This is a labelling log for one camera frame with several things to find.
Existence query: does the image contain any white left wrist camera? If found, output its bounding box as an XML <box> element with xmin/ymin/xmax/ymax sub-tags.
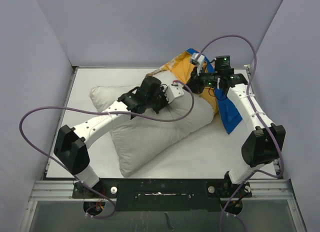
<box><xmin>164</xmin><ymin>80</ymin><xmax>184</xmax><ymax>104</ymax></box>

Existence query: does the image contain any aluminium frame rail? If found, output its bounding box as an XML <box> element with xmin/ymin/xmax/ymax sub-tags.
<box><xmin>20</xmin><ymin>179</ymin><xmax>306</xmax><ymax>232</ymax></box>

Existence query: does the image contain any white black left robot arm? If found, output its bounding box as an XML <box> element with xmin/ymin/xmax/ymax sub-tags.
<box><xmin>54</xmin><ymin>76</ymin><xmax>184</xmax><ymax>198</ymax></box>

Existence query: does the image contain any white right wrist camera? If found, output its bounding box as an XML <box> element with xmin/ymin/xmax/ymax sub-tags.
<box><xmin>189</xmin><ymin>52</ymin><xmax>205</xmax><ymax>76</ymax></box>

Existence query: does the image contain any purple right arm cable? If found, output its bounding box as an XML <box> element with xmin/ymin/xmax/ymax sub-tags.
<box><xmin>198</xmin><ymin>33</ymin><xmax>286</xmax><ymax>232</ymax></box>

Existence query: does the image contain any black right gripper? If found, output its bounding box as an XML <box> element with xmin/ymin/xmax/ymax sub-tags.
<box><xmin>181</xmin><ymin>65</ymin><xmax>220</xmax><ymax>95</ymax></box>

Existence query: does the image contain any blue yellow Mickey pillowcase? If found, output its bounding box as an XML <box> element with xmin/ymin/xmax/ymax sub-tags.
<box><xmin>148</xmin><ymin>48</ymin><xmax>242</xmax><ymax>134</ymax></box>

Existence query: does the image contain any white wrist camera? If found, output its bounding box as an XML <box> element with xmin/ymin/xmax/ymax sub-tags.
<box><xmin>189</xmin><ymin>52</ymin><xmax>205</xmax><ymax>76</ymax></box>
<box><xmin>164</xmin><ymin>80</ymin><xmax>184</xmax><ymax>104</ymax></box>

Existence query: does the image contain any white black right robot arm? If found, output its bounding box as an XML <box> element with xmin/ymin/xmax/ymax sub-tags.
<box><xmin>187</xmin><ymin>52</ymin><xmax>286</xmax><ymax>197</ymax></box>

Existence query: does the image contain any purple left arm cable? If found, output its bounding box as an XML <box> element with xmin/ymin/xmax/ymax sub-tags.
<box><xmin>18</xmin><ymin>81</ymin><xmax>196</xmax><ymax>220</ymax></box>

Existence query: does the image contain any white pillow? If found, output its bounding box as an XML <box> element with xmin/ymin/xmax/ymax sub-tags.
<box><xmin>89</xmin><ymin>71</ymin><xmax>217</xmax><ymax>178</ymax></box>

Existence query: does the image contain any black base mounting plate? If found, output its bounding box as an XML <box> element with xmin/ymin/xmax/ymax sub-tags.
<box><xmin>72</xmin><ymin>177</ymin><xmax>252</xmax><ymax>215</ymax></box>

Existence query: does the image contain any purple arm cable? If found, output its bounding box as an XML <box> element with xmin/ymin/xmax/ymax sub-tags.
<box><xmin>18</xmin><ymin>81</ymin><xmax>196</xmax><ymax>220</ymax></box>
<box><xmin>198</xmin><ymin>33</ymin><xmax>286</xmax><ymax>232</ymax></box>

